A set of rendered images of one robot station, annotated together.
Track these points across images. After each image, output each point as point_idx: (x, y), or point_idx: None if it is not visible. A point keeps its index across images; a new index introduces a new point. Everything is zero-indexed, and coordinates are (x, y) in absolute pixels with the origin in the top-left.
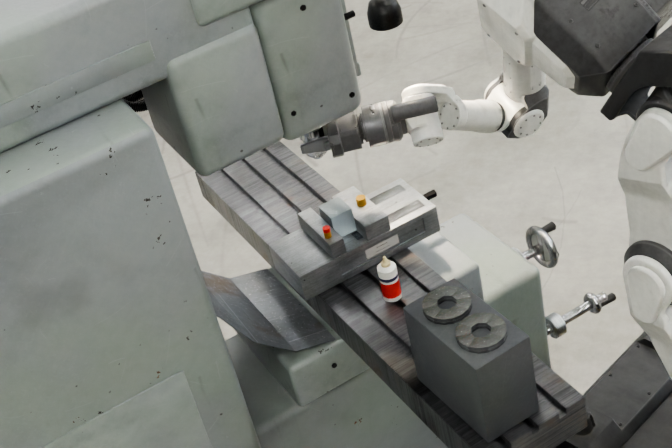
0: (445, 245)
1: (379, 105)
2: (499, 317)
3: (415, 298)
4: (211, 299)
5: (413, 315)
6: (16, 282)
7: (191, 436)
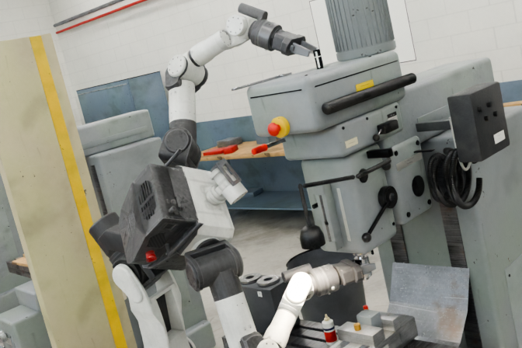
0: None
1: (319, 267)
2: (242, 281)
3: (318, 345)
4: (419, 288)
5: None
6: None
7: None
